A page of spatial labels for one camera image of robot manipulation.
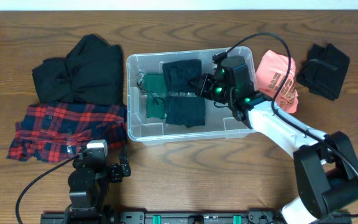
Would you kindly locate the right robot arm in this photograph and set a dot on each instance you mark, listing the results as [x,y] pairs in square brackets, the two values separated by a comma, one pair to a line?
[326,166]

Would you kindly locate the red navy plaid shirt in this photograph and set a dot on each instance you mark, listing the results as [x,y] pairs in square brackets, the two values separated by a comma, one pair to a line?
[54,132]

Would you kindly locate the pink printed t-shirt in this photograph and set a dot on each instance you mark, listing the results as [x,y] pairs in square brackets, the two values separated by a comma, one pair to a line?
[270,74]

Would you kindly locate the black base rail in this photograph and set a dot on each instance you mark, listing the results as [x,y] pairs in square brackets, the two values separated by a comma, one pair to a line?
[250,217]

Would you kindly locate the dark green folded garment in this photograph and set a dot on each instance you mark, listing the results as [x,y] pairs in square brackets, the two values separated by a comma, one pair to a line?
[153,86]

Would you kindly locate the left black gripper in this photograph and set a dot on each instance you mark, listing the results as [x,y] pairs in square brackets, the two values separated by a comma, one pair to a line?
[117,171]

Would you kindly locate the clear plastic storage bin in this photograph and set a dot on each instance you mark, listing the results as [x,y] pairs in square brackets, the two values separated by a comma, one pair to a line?
[219,122]

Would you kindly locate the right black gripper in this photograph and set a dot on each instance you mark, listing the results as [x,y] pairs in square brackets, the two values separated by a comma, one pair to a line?
[205,89]

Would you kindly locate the black cloth with tape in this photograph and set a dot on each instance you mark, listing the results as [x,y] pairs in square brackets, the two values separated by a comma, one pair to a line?
[324,71]

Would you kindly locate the dark navy garment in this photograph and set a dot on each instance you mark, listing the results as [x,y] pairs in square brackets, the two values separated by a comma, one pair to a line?
[181,105]

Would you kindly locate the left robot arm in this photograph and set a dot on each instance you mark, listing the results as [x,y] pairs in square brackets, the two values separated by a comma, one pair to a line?
[89,183]

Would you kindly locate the black folded garment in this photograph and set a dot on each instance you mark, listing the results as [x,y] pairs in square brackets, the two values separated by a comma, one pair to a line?
[92,72]

